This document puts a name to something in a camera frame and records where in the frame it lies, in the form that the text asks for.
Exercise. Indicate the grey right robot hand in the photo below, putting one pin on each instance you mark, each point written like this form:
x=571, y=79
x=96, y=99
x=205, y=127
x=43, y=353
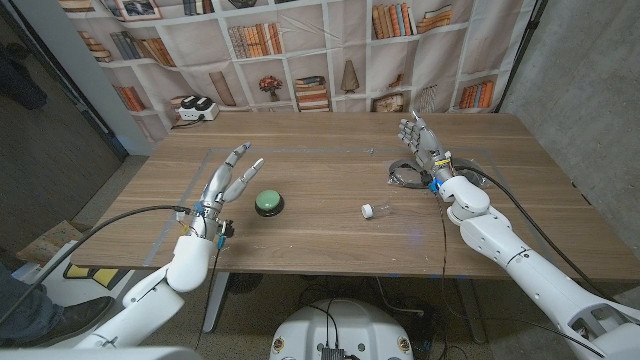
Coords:
x=425, y=142

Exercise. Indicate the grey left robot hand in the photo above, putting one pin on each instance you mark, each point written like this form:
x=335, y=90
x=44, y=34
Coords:
x=215, y=192

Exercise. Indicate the green push button black base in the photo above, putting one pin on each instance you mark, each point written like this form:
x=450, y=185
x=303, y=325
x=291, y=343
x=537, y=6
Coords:
x=268, y=200

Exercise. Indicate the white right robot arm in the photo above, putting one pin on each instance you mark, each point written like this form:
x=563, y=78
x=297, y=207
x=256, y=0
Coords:
x=530, y=275

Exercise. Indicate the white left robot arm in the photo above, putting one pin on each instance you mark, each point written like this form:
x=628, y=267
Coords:
x=160, y=300

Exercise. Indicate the small clear cup white cap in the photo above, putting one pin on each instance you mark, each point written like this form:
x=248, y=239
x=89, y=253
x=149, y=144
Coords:
x=368, y=210

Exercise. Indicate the white power strip black plugs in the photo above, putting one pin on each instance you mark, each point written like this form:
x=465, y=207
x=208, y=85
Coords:
x=197, y=111

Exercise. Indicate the grey tape rectangle outline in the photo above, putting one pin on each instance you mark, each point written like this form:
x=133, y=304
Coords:
x=300, y=150

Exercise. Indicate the white table leg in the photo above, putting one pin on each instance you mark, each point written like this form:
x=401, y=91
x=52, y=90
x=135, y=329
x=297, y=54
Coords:
x=217, y=302

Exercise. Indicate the black backdrop stand pole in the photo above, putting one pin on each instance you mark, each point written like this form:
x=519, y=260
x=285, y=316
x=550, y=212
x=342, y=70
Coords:
x=522, y=50

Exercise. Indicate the printed bookshelf backdrop cloth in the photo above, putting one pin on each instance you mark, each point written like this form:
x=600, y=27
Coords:
x=320, y=55

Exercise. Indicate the yellow and black floor marker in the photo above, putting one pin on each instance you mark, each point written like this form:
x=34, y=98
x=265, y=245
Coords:
x=95, y=275

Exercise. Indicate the brown cardboard sheet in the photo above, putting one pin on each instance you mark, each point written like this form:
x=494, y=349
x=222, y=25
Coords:
x=50, y=240

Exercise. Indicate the grey table leg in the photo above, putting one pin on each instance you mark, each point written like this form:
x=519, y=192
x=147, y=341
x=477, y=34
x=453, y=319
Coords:
x=472, y=310

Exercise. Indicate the black shoe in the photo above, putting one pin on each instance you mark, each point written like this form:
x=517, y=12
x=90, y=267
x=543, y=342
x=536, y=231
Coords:
x=75, y=317

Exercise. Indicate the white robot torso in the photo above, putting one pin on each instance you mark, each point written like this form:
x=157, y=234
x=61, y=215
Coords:
x=345, y=330

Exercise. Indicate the person leg in blue jeans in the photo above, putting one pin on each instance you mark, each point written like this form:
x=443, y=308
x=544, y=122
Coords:
x=25, y=315

